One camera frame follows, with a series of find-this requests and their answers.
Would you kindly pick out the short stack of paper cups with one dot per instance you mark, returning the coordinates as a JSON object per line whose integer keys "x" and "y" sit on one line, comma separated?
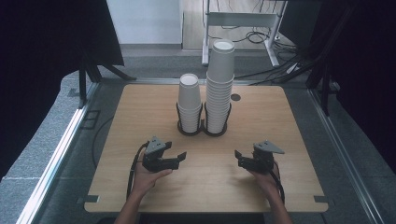
{"x": 189, "y": 99}

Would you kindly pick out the person's left hand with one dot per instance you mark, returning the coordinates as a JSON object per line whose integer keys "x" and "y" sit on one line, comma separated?
{"x": 144, "y": 182}

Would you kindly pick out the tall stack of paper cups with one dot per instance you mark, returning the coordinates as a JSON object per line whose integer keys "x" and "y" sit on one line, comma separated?
{"x": 219, "y": 93}

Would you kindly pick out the black metal stand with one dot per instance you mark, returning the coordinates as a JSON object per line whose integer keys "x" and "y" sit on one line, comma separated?
{"x": 82, "y": 84}
{"x": 325, "y": 87}

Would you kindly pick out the white power strip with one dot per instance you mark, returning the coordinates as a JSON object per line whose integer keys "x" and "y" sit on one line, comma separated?
{"x": 292, "y": 68}

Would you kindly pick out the white metal desk frame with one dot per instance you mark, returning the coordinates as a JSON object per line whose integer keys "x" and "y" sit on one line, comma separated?
{"x": 239, "y": 19}

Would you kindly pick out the aluminium floor rail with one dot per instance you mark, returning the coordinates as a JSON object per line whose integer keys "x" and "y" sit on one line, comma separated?
{"x": 155, "y": 81}
{"x": 345, "y": 155}
{"x": 53, "y": 161}

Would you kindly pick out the person's right hand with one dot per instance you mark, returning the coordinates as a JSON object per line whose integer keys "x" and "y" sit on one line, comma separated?
{"x": 270, "y": 183}

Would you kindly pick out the black curtain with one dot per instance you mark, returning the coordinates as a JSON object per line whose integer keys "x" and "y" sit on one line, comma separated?
{"x": 364, "y": 77}
{"x": 40, "y": 62}

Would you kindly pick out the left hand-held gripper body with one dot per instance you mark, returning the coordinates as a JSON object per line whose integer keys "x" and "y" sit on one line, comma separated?
{"x": 155, "y": 161}

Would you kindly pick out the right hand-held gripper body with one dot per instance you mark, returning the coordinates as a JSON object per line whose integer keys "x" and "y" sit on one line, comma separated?
{"x": 263, "y": 161}

